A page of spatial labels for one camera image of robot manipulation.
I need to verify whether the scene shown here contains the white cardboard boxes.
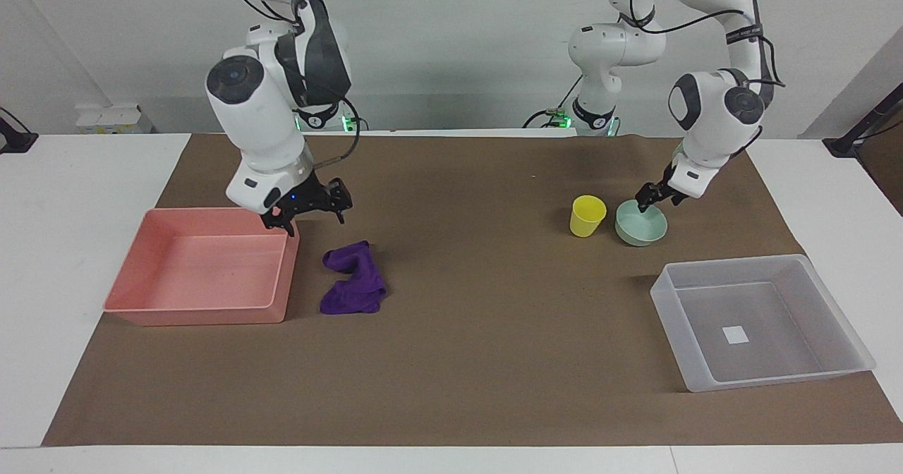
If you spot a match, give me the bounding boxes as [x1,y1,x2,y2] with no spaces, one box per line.
[75,103,153,135]

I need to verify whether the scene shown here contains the black stand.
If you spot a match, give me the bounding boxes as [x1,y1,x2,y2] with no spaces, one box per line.
[822,81,903,159]
[0,106,40,154]

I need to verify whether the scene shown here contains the light green bowl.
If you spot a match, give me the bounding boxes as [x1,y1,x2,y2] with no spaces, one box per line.
[614,200,669,248]

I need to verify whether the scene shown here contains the black cable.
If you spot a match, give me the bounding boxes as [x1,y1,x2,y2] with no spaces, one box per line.
[310,96,362,173]
[522,73,586,129]
[619,0,787,88]

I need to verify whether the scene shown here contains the clear plastic bin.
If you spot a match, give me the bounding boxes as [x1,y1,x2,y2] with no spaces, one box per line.
[649,253,878,394]

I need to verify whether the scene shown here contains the pink plastic tray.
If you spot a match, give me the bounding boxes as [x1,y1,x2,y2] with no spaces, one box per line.
[104,207,301,327]

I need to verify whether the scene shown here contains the purple cloth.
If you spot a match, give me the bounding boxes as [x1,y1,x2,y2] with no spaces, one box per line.
[320,240,388,317]

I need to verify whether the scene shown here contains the yellow plastic cup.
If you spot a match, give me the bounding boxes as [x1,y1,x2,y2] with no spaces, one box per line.
[569,195,608,238]

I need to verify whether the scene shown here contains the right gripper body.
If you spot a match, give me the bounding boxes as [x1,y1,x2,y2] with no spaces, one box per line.
[272,176,338,217]

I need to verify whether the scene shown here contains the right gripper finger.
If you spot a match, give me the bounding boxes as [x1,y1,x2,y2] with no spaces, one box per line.
[261,206,298,238]
[326,177,353,225]

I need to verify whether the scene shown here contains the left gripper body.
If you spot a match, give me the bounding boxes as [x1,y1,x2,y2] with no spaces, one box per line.
[656,171,688,208]

